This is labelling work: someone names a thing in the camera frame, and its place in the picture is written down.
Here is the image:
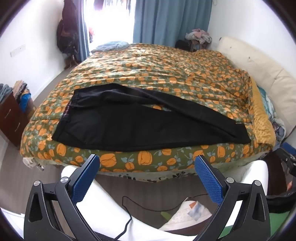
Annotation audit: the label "narrow blue curtain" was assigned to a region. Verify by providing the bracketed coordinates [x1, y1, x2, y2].
[77, 0, 90, 61]

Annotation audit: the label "green mat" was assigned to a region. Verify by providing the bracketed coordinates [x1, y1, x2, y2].
[217, 212, 292, 241]

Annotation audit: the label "black cable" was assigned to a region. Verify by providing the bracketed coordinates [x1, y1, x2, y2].
[114, 196, 197, 241]

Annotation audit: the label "green orange floral blanket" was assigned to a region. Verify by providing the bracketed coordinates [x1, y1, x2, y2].
[20, 43, 275, 173]

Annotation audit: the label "patterned bed sheet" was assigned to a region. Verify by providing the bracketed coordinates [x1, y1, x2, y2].
[23, 156, 199, 182]

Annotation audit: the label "light blue cloth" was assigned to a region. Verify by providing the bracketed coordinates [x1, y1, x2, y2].
[92, 41, 129, 51]

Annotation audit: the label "black pants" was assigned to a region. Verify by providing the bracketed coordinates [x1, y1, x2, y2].
[51, 83, 251, 151]

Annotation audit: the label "cream padded headboard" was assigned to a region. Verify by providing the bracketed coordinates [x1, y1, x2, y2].
[216, 36, 296, 139]

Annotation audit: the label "blue patterned bedding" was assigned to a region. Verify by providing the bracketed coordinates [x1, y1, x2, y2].
[257, 86, 287, 142]

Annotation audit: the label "white wall socket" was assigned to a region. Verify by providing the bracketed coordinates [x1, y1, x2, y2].
[10, 45, 26, 57]

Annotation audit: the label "stack of folded clothes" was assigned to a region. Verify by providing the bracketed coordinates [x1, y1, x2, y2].
[0, 80, 32, 114]

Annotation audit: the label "brown wooden cabinet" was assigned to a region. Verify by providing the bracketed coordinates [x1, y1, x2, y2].
[0, 91, 30, 147]

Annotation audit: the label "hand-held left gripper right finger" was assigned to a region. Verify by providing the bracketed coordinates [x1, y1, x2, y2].
[194, 155, 271, 241]

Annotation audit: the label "pile of crumpled clothes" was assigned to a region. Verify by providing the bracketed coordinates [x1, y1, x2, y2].
[185, 29, 212, 44]

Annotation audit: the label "dark bedside stand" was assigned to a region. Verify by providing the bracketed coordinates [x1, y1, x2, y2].
[174, 39, 208, 52]

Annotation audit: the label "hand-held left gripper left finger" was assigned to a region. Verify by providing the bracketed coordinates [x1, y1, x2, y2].
[24, 153, 102, 241]

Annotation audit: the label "dark hanging clothes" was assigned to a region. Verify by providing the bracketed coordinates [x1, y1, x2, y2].
[57, 0, 80, 70]

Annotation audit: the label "wide blue curtain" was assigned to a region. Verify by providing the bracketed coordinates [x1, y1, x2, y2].
[133, 0, 212, 47]

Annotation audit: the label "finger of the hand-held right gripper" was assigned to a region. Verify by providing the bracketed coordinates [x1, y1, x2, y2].
[276, 142, 296, 172]

